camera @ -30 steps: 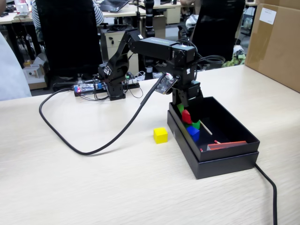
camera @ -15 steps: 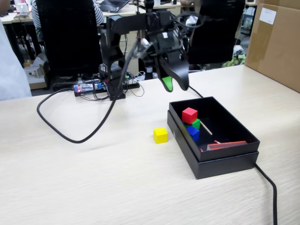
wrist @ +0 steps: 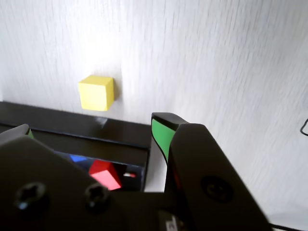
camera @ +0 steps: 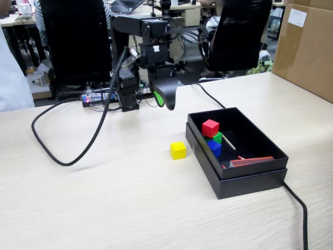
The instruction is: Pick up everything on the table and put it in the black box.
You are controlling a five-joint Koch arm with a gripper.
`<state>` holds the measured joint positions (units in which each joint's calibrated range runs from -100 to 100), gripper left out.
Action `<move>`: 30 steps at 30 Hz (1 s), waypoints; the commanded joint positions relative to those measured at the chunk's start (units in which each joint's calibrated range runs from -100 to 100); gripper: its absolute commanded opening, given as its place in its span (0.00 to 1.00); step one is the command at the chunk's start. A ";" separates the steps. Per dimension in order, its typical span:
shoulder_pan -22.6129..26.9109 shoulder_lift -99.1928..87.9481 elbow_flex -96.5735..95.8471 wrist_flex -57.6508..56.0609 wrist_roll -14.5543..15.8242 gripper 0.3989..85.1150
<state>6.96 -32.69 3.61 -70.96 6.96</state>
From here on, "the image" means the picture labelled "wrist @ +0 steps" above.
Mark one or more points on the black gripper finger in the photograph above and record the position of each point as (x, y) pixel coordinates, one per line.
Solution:
(36, 168)
(204, 168)

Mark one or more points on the blue wooden cube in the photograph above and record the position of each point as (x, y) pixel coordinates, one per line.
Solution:
(78, 158)

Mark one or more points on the red wooden cube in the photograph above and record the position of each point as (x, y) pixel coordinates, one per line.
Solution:
(106, 174)

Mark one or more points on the yellow wooden cube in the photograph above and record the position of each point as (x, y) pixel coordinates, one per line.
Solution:
(96, 93)

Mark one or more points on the black open box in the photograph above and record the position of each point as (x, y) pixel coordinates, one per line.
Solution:
(72, 122)

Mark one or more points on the black cardboard box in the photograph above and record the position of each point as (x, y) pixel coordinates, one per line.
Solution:
(108, 150)

